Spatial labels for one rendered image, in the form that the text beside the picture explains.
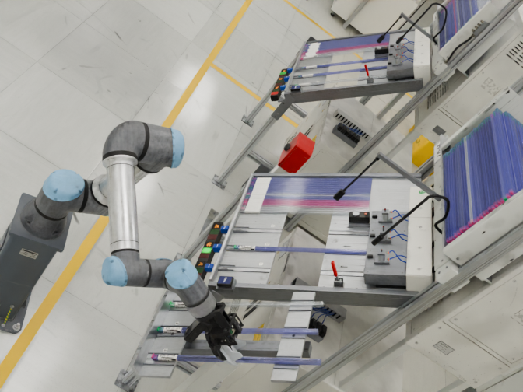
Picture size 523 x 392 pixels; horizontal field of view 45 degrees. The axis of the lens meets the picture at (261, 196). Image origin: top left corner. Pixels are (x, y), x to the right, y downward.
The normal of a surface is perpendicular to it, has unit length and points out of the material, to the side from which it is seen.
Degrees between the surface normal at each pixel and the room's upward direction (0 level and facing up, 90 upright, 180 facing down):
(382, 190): 42
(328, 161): 90
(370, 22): 90
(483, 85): 90
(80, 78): 0
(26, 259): 90
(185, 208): 0
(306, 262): 0
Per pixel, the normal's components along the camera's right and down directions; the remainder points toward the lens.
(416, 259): -0.14, -0.81
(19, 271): 0.03, 0.72
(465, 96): -0.21, 0.59
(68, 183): 0.44, -0.60
